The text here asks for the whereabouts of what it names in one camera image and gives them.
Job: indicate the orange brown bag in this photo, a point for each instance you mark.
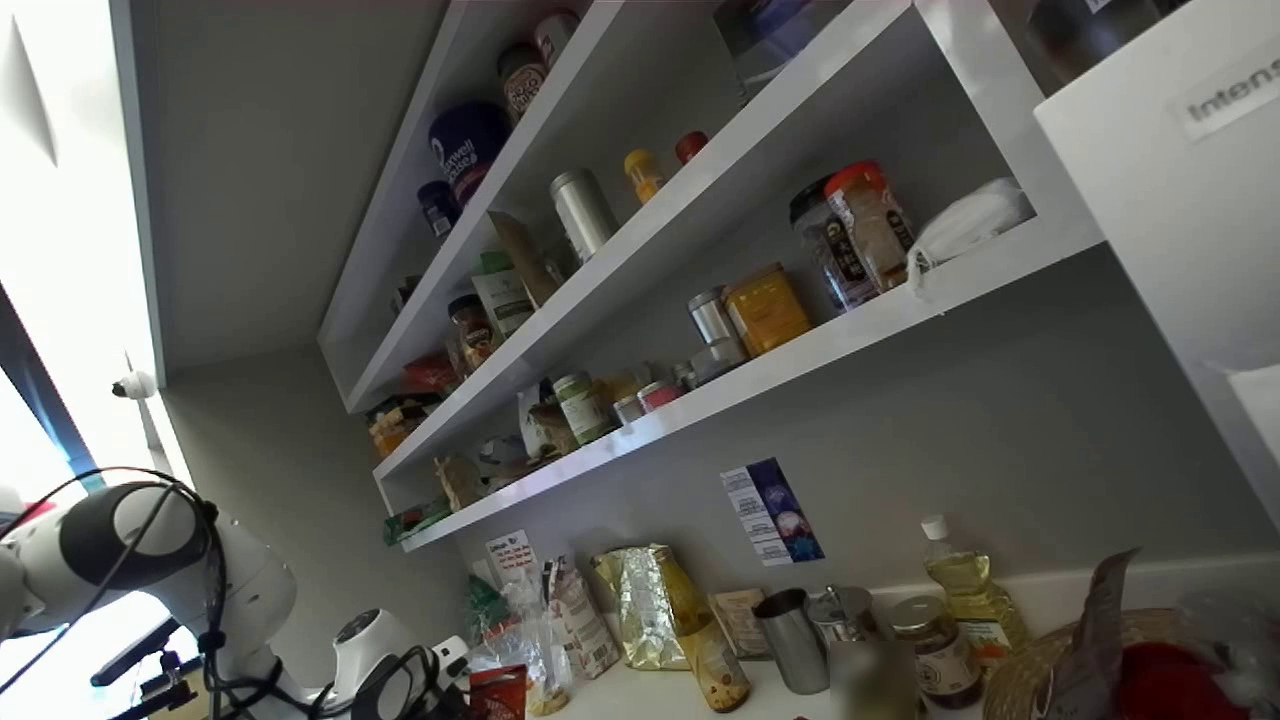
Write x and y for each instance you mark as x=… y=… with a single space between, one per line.
x=767 y=308

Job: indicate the clear glass pitcher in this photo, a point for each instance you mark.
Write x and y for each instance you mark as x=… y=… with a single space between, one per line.
x=860 y=662

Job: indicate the orange red snack packet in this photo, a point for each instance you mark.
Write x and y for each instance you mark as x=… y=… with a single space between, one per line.
x=498 y=694

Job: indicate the small pink tin can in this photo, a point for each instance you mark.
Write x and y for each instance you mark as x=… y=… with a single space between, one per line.
x=659 y=392

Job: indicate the small yellow bottle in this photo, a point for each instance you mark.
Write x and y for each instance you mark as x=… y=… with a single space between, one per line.
x=646 y=175

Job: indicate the white wall shelf unit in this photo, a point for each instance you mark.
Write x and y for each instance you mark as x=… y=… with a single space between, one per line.
x=695 y=406

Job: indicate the brown carton with white label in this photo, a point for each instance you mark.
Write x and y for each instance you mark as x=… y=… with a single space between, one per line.
x=530 y=251

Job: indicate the metal cup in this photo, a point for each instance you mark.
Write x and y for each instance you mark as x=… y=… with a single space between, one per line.
x=794 y=640

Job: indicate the yellow jar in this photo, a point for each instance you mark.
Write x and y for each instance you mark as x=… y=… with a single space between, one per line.
x=387 y=427

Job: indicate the clear plastic food bag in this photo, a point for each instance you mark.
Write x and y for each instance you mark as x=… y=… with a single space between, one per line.
x=544 y=665

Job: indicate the white snack packet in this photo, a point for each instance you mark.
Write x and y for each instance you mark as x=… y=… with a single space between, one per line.
x=589 y=625

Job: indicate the dark jar with label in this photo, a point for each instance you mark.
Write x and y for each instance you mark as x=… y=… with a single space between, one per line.
x=831 y=263

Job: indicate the white jar with green lid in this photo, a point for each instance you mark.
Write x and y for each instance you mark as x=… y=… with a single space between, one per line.
x=583 y=406

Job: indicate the red container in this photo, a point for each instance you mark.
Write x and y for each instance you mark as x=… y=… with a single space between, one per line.
x=1183 y=683

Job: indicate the brown crumpled paper bag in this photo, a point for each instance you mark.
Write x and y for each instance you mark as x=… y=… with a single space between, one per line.
x=1063 y=652

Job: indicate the gold foil bag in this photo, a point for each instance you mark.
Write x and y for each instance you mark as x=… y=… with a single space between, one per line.
x=646 y=604

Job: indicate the white wall camera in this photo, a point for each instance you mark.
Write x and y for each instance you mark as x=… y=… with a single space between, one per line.
x=132 y=386

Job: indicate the white cabinet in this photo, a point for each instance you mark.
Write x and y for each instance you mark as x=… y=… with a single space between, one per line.
x=1174 y=227

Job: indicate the wooden utensils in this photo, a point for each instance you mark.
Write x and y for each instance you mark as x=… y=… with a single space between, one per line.
x=454 y=479

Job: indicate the small grey tin can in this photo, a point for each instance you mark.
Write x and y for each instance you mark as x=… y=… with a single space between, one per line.
x=626 y=406

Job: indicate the clear oil bottle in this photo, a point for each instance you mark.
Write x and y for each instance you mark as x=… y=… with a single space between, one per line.
x=975 y=587

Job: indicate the dark blue jar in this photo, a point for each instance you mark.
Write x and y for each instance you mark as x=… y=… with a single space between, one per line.
x=466 y=147

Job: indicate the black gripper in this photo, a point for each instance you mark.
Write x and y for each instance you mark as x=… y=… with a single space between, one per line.
x=399 y=686

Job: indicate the large brown jar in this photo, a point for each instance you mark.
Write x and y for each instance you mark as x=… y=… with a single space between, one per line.
x=471 y=332

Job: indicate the small dark can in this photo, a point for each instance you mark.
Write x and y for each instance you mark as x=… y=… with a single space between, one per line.
x=438 y=209

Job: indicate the brown paper packet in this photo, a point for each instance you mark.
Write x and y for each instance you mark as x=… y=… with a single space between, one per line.
x=738 y=620

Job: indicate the green white bag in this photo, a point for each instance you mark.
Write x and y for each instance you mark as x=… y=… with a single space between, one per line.
x=500 y=298

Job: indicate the white printed label sticker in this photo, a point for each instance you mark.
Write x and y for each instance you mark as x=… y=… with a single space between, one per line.
x=1233 y=97

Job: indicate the white packet with red print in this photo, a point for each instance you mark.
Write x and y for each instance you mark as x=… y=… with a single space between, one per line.
x=514 y=555

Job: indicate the glass jar with metal lid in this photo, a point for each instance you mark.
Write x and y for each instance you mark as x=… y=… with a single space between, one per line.
x=712 y=332

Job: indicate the small red jar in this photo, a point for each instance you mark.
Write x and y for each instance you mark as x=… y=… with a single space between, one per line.
x=689 y=147

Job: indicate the green snack packet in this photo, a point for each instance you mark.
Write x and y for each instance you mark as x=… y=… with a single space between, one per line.
x=483 y=604

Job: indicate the white cylindrical bottle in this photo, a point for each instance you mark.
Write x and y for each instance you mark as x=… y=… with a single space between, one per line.
x=583 y=213

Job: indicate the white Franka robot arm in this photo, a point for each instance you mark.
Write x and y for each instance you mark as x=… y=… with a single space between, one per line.
x=262 y=587

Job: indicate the glass jar with dark lid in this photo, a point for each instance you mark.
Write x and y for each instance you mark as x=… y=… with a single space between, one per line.
x=938 y=652

